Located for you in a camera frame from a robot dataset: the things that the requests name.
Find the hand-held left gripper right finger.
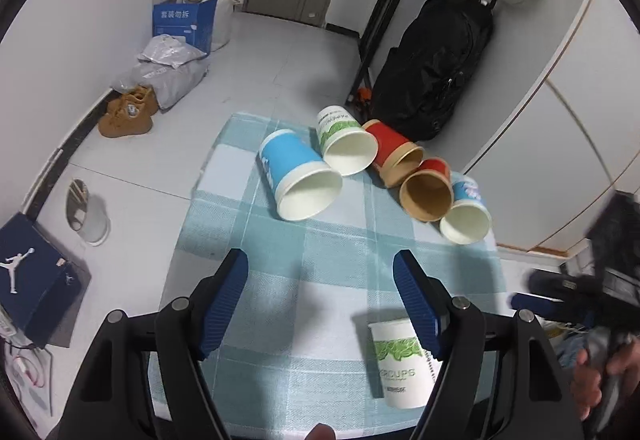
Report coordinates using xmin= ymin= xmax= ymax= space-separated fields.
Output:
xmin=393 ymin=249 xmax=586 ymax=440

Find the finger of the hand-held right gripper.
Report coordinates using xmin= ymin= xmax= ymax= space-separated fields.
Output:
xmin=529 ymin=269 xmax=596 ymax=297
xmin=510 ymin=292 xmax=587 ymax=322

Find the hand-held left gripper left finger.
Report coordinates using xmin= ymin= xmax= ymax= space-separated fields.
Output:
xmin=59 ymin=247 xmax=249 ymax=440

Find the white cup with green leaves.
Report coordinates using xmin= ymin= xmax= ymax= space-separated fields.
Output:
xmin=316 ymin=105 xmax=379 ymax=177
xmin=368 ymin=319 xmax=444 ymax=410

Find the small blue paper cup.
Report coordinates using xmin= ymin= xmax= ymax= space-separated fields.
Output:
xmin=439 ymin=175 xmax=493 ymax=246

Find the red paper cup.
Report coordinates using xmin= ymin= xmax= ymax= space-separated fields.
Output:
xmin=399 ymin=157 xmax=453 ymax=223
xmin=361 ymin=119 xmax=425 ymax=188

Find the large blue paper cup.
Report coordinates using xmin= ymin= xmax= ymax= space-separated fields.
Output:
xmin=257 ymin=129 xmax=344 ymax=222

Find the person's right hand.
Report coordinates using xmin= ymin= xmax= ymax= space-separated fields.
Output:
xmin=572 ymin=329 xmax=640 ymax=422

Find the blue checkered tablecloth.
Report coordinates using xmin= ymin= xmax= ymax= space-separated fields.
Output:
xmin=150 ymin=113 xmax=506 ymax=440

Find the white wardrobe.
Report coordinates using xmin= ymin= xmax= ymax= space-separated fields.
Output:
xmin=460 ymin=0 xmax=640 ymax=257

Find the white oval mirror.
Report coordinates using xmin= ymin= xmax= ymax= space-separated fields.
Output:
xmin=65 ymin=177 xmax=111 ymax=247

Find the dark blue shoebox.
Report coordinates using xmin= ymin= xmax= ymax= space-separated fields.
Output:
xmin=0 ymin=212 xmax=84 ymax=349

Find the grey plastic parcel bag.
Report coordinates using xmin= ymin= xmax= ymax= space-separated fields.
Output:
xmin=112 ymin=58 xmax=211 ymax=111

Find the black tripod stand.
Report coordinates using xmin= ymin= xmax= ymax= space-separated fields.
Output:
xmin=345 ymin=0 xmax=441 ymax=107

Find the black backpack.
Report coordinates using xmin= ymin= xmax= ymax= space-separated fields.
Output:
xmin=372 ymin=0 xmax=496 ymax=142

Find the white plastic parcel bag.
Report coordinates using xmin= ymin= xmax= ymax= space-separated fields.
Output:
xmin=138 ymin=34 xmax=209 ymax=69

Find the blue cardboard box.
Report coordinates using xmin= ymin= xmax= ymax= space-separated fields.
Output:
xmin=152 ymin=0 xmax=219 ymax=54

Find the white cable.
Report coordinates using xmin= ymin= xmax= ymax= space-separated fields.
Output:
xmin=0 ymin=339 xmax=57 ymax=422

